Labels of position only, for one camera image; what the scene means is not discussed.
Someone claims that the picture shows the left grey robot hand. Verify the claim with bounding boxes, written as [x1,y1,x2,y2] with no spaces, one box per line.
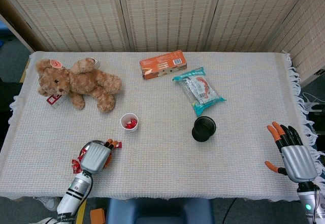
[80,138,120,176]

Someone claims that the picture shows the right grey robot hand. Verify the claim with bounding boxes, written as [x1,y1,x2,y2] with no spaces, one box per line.
[264,121,318,183]

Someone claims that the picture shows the white paper cup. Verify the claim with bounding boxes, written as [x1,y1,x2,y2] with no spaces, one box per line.
[120,112,140,133]

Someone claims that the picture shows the orange block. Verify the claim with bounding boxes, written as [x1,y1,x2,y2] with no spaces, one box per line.
[90,208,106,224]

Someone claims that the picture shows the white woven tablecloth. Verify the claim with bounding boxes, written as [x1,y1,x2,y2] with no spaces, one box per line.
[0,50,325,202]

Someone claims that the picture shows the brown teddy bear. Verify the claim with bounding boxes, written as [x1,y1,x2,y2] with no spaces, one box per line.
[35,57,122,113]

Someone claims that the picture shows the bystander in black clothes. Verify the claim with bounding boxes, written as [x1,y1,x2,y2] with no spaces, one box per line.
[0,81,23,123]

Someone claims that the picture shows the orange biscuit box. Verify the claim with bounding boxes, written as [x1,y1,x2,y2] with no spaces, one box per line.
[139,50,187,80]

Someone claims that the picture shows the teal snack packet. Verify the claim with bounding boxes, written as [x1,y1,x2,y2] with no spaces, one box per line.
[172,67,226,117]

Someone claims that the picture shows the woven folding screen panel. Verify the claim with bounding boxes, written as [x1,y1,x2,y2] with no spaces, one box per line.
[116,0,225,53]
[204,0,314,53]
[0,0,133,53]
[266,0,325,87]

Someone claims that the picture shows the brown wooden board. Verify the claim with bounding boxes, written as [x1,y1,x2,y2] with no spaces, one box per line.
[0,0,48,53]

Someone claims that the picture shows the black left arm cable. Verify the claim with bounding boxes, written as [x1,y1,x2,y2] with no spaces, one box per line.
[73,170,94,224]

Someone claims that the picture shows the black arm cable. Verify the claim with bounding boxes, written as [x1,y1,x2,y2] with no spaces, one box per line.
[312,185,323,224]
[73,170,94,224]

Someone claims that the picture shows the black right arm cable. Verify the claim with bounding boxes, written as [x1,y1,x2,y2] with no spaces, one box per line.
[312,185,323,224]

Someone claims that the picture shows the white cable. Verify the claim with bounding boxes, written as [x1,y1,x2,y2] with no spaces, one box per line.
[302,93,324,108]

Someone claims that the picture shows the thin black floor cable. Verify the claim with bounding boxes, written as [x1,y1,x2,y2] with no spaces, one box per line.
[223,198,237,224]

